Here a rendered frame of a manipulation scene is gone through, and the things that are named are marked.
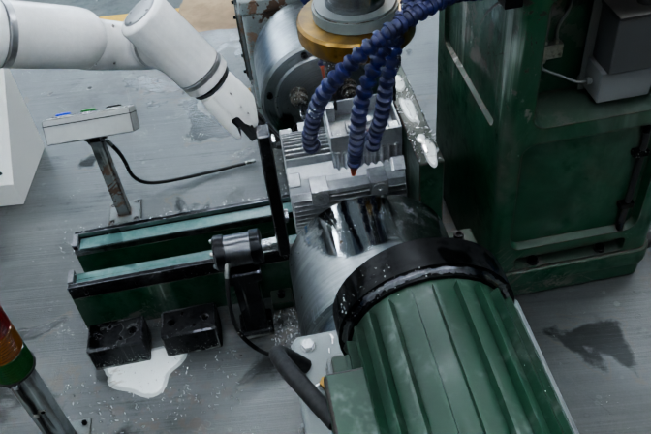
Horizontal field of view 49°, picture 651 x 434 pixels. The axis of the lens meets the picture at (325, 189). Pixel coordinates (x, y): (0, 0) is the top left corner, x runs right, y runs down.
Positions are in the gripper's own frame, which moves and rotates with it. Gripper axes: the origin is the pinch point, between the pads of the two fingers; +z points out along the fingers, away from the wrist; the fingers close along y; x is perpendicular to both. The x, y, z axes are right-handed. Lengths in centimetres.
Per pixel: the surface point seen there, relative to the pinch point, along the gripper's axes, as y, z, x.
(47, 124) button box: -16.4, -19.5, -36.4
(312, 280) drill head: 37.6, -1.3, 4.0
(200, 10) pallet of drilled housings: -229, 70, -67
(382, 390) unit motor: 68, -17, 17
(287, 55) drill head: -15.5, -1.9, 8.4
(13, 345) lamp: 37, -20, -33
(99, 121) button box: -15.8, -13.9, -28.4
